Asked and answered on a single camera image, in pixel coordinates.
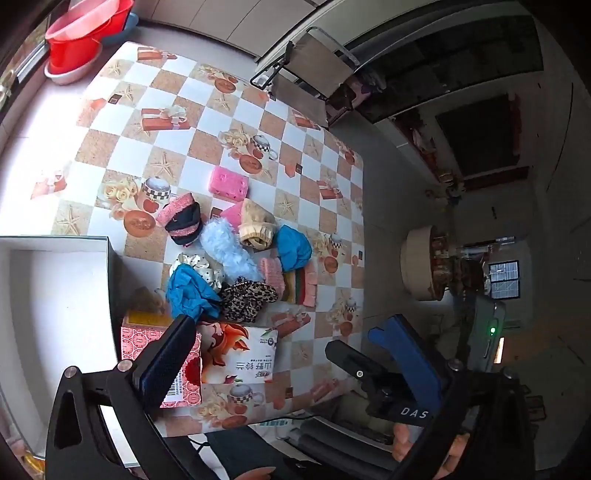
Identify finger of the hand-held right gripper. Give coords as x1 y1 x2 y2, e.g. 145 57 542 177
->
325 342 398 403

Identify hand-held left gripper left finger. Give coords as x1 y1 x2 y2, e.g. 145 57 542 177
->
45 315 199 480

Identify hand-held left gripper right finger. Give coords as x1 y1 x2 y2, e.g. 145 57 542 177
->
368 314 532 480

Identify blue cloth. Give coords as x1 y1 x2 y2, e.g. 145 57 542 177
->
276 224 313 272
166 266 223 322

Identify cream polka dot scrunchie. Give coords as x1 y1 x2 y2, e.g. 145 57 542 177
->
172 252 225 290

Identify leopard print scrunchie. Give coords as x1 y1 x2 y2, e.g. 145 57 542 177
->
218 276 279 324

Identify pink knit cloth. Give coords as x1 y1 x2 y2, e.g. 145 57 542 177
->
260 257 286 297

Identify light blue fluffy scrunchie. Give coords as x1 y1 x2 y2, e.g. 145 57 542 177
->
200 218 260 283

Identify white cardboard box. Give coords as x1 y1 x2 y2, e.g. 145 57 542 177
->
0 235 122 464

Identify pink and black knit hat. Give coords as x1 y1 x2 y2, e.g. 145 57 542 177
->
156 193 204 246

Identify pink sponge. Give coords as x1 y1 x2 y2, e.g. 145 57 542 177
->
210 166 250 202
221 203 245 228

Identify beige knit hat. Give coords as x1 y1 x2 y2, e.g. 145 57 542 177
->
239 198 278 250

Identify person's right hand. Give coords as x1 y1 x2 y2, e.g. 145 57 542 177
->
392 424 469 480

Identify red patterned box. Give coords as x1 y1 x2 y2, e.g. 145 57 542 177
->
121 323 204 409

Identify yellow box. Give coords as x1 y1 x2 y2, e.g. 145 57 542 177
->
126 311 173 329

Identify white device with green light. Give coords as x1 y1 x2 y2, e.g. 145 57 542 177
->
480 300 507 361

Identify pink striped towels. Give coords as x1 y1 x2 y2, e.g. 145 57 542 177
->
283 261 319 306

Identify barred window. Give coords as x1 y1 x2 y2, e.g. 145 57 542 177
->
488 261 521 299

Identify checked printed tablecloth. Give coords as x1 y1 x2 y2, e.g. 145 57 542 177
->
30 41 365 437

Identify folding chair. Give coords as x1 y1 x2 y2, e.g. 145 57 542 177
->
250 27 361 131

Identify pale pink basin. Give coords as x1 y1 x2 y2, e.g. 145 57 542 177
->
44 62 105 86

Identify red plastic bucket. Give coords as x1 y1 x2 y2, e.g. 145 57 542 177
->
47 0 136 75

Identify blue basin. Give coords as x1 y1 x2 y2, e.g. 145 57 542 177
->
99 13 139 47

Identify white cabinet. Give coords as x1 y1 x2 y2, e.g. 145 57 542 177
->
139 0 342 63

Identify translucent pink basin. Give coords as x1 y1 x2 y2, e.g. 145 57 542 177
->
45 0 122 43

